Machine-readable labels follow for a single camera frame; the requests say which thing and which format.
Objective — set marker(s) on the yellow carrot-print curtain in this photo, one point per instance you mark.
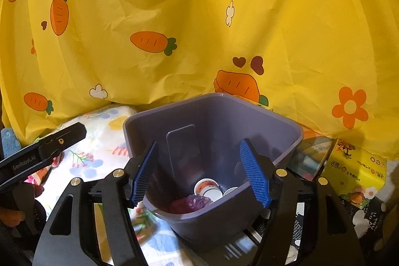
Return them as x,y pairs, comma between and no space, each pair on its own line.
199,29

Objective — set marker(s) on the pastel striped packet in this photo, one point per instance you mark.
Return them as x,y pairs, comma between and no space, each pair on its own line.
311,157

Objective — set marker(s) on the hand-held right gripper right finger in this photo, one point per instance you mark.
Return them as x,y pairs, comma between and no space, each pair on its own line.
254,174

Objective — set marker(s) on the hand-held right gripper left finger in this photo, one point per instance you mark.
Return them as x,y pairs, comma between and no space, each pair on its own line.
145,174

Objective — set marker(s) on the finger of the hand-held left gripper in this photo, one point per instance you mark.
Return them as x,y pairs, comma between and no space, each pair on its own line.
67,135

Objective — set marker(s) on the red and white cup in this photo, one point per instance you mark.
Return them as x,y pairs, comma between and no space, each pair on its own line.
207,188

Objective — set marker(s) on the grey plastic bin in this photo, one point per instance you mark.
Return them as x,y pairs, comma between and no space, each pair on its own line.
218,125

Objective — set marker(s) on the blue plush monster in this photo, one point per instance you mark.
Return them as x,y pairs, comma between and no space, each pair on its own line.
7,141

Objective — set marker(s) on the pink plastic bag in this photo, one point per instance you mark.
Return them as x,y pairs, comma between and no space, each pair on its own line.
190,203

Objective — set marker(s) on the yellow tissue packet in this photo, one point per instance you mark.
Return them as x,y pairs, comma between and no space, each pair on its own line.
355,169

